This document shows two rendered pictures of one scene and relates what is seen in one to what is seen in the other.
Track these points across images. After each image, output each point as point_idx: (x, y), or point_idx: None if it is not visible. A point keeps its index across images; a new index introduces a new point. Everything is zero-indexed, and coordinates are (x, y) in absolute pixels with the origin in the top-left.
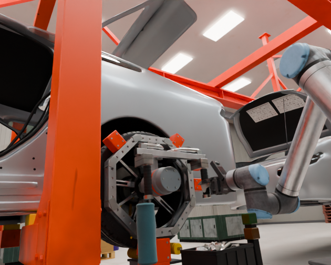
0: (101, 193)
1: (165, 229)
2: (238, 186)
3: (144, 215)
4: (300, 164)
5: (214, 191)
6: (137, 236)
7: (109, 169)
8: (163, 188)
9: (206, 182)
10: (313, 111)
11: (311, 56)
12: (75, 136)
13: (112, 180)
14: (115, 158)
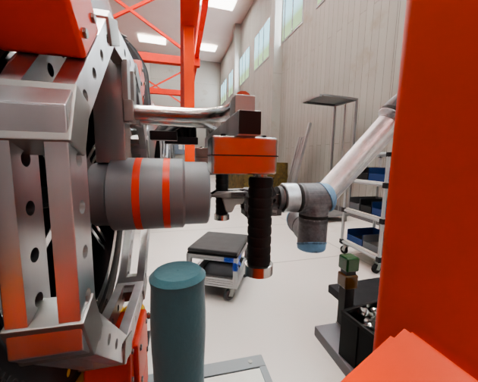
0: None
1: (140, 295)
2: (301, 210)
3: (200, 308)
4: (346, 189)
5: None
6: (169, 372)
7: (72, 163)
8: (204, 219)
9: (242, 196)
10: (388, 140)
11: None
12: None
13: (83, 216)
14: (86, 103)
